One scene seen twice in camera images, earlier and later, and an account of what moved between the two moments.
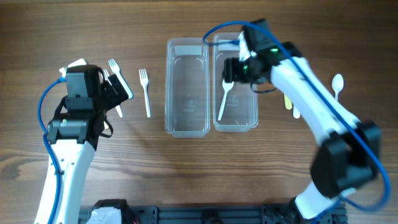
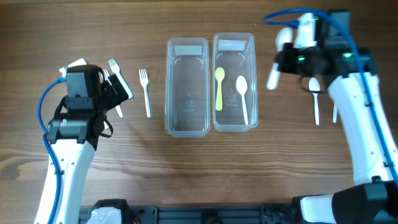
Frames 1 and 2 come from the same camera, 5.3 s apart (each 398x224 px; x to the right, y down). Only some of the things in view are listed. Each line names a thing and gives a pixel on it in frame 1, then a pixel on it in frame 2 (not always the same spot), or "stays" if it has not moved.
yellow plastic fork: (106, 126) stays
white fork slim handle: (117, 107) stays
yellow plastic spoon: (288, 104) to (219, 74)
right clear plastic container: (240, 109) stays
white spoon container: (227, 86) to (242, 87)
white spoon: (296, 112) to (284, 35)
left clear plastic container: (187, 88) stays
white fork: (144, 81) stays
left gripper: (109, 90) stays
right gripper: (230, 70) to (286, 59)
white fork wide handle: (116, 69) stays
